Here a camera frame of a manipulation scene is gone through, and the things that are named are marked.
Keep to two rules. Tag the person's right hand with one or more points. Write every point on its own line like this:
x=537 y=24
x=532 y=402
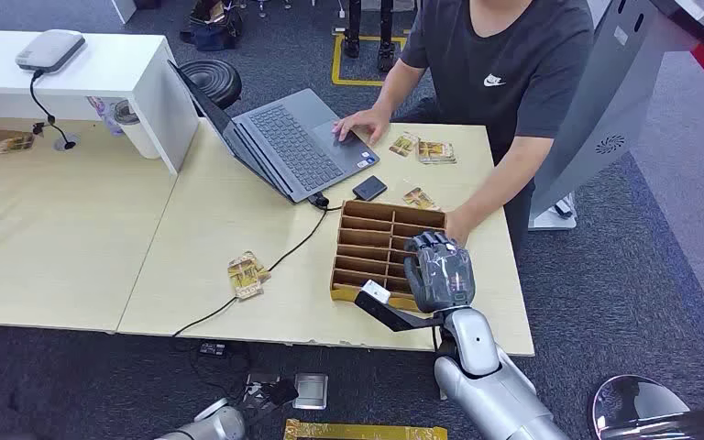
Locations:
x=361 y=124

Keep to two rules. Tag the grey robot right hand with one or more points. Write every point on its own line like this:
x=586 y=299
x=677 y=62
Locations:
x=443 y=276

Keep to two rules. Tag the person's left hand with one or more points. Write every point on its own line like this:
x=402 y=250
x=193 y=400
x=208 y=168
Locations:
x=456 y=228

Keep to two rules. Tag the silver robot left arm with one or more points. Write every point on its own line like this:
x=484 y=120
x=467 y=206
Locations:
x=212 y=425

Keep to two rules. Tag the person's left forearm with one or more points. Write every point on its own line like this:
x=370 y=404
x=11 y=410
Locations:
x=507 y=182

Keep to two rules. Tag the person's right forearm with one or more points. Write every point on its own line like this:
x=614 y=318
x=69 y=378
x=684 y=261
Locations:
x=397 y=88

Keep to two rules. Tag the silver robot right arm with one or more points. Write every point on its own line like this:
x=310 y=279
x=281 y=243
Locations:
x=491 y=376

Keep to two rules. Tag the small black card reader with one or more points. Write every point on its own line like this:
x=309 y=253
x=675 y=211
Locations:
x=369 y=188

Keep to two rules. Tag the wooden slotted card organizer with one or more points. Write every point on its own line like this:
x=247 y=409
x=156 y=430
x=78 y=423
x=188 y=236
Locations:
x=373 y=246

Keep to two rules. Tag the person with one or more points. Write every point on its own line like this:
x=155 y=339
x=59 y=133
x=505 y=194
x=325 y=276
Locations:
x=510 y=67

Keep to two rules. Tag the grey laptop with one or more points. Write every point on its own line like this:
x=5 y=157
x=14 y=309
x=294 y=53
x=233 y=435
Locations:
x=294 y=142

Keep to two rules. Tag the black robot leg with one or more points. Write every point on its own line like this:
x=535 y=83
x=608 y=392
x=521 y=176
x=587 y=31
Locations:
x=386 y=33
x=352 y=27

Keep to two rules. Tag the black round stool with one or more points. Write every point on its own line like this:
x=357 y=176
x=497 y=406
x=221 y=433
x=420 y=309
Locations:
x=213 y=81

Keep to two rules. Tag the yellow tape strip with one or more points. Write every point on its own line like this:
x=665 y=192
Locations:
x=364 y=432

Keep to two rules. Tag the silver floor socket box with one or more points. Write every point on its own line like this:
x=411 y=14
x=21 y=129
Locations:
x=311 y=391

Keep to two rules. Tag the black bag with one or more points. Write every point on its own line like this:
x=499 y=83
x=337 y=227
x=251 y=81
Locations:
x=212 y=27

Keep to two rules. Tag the grey gate kiosk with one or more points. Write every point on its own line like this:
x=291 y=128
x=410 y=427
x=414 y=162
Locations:
x=616 y=97

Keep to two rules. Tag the white cylindrical bin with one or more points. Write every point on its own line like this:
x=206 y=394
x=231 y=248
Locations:
x=136 y=130

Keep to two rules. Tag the chrome stool base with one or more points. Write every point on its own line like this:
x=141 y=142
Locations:
x=637 y=405

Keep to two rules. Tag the black power adapter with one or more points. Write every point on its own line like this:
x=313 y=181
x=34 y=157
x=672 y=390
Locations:
x=212 y=349

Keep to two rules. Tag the white desk shelf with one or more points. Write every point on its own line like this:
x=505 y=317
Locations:
x=85 y=79

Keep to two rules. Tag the grey flat box device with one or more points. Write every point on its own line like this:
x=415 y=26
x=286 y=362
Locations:
x=50 y=50

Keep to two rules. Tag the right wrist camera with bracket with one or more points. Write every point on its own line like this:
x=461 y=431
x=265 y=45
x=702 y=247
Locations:
x=382 y=306

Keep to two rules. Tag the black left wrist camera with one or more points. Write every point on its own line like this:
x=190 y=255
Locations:
x=276 y=395

